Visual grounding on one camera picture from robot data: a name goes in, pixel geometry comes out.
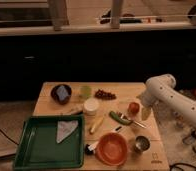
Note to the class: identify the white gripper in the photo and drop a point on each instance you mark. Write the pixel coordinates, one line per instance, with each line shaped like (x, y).
(145, 108)

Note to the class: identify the red apple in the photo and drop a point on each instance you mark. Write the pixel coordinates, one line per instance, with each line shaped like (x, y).
(133, 108)

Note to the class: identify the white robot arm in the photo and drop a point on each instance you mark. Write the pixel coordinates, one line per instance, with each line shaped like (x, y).
(162, 88)

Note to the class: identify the metal cup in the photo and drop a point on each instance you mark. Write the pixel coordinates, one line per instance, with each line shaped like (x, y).
(142, 144)

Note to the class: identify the green translucent cup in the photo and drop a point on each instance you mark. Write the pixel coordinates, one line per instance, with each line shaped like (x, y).
(85, 92)

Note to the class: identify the metal fork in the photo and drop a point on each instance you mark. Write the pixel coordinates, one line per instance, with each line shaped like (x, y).
(133, 121)

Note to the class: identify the green cucumber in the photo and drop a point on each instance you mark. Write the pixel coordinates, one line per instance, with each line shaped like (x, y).
(120, 118)

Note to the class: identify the bunch of red grapes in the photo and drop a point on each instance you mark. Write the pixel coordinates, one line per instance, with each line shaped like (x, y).
(101, 94)

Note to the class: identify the white round container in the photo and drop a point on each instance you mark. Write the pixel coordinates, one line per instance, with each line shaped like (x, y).
(90, 106)

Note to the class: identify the orange bowl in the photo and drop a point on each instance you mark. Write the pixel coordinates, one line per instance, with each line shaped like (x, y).
(112, 149)

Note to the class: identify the wooden spatula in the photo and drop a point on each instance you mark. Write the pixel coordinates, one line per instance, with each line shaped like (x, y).
(73, 111)

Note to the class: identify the black white brush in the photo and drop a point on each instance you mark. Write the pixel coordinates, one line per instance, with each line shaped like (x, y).
(90, 148)

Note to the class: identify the dark brown bowl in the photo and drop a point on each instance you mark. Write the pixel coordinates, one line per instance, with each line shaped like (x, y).
(55, 96)

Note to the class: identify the blue sponge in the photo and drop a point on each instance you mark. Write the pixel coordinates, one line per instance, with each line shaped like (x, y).
(62, 93)

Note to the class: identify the grey folded cloth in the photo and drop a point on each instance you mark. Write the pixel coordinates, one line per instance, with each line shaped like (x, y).
(64, 129)

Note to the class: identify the green plastic tray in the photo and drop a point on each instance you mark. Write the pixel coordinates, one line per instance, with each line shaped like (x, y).
(38, 148)

